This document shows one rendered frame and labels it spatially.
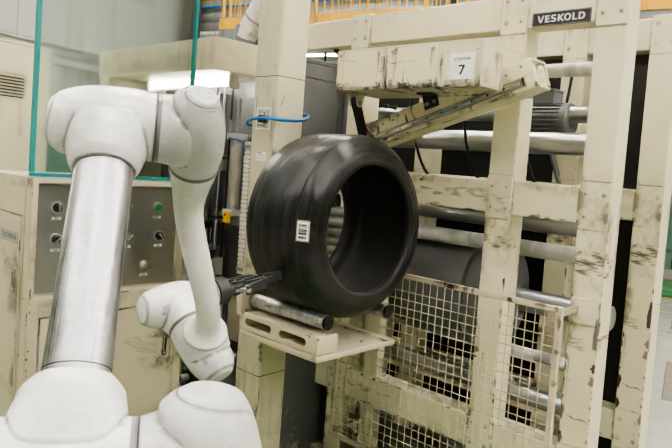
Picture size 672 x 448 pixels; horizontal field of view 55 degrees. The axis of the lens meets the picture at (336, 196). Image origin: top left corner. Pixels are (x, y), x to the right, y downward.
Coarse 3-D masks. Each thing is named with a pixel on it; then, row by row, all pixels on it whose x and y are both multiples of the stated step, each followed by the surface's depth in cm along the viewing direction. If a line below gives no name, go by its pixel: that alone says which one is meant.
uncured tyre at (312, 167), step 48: (288, 144) 201; (336, 144) 190; (384, 144) 204; (288, 192) 184; (336, 192) 184; (384, 192) 226; (288, 240) 181; (384, 240) 228; (288, 288) 190; (336, 288) 188; (384, 288) 204
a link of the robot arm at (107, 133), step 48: (96, 96) 115; (144, 96) 118; (96, 144) 111; (144, 144) 117; (96, 192) 107; (96, 240) 102; (96, 288) 98; (48, 336) 95; (96, 336) 95; (48, 384) 87; (96, 384) 89; (0, 432) 83; (48, 432) 83; (96, 432) 85
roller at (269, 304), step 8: (256, 296) 211; (264, 296) 210; (256, 304) 210; (264, 304) 207; (272, 304) 205; (280, 304) 203; (288, 304) 201; (272, 312) 206; (280, 312) 202; (288, 312) 199; (296, 312) 197; (304, 312) 195; (312, 312) 194; (296, 320) 198; (304, 320) 194; (312, 320) 192; (320, 320) 190; (328, 320) 190; (320, 328) 191; (328, 328) 190
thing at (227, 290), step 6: (222, 276) 173; (216, 282) 170; (222, 282) 170; (228, 282) 171; (222, 288) 169; (228, 288) 170; (234, 288) 171; (240, 288) 172; (222, 294) 169; (228, 294) 170; (234, 294) 172; (222, 300) 169; (228, 300) 171
